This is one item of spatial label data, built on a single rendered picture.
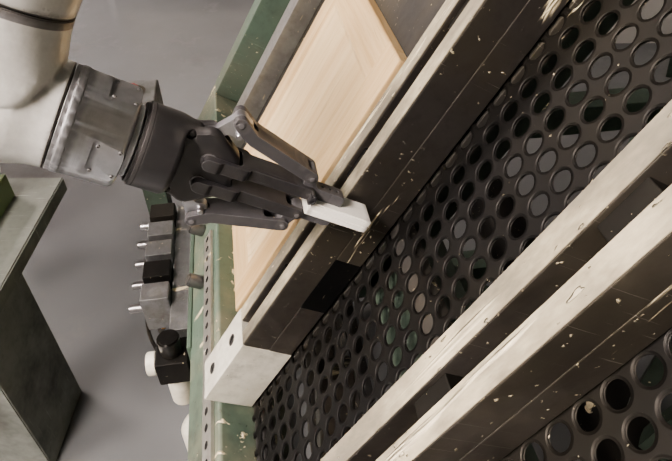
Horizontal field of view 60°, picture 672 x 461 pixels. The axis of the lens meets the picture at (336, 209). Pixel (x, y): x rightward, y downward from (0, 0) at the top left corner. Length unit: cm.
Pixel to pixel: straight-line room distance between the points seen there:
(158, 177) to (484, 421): 31
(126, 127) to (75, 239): 212
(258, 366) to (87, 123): 43
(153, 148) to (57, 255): 207
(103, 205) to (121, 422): 108
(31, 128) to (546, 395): 40
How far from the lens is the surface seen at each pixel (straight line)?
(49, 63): 48
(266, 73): 122
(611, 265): 34
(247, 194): 55
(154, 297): 120
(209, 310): 98
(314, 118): 92
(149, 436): 193
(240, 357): 78
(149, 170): 50
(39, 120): 48
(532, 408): 42
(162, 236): 133
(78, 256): 251
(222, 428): 85
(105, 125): 48
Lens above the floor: 163
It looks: 41 degrees down
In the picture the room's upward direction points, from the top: straight up
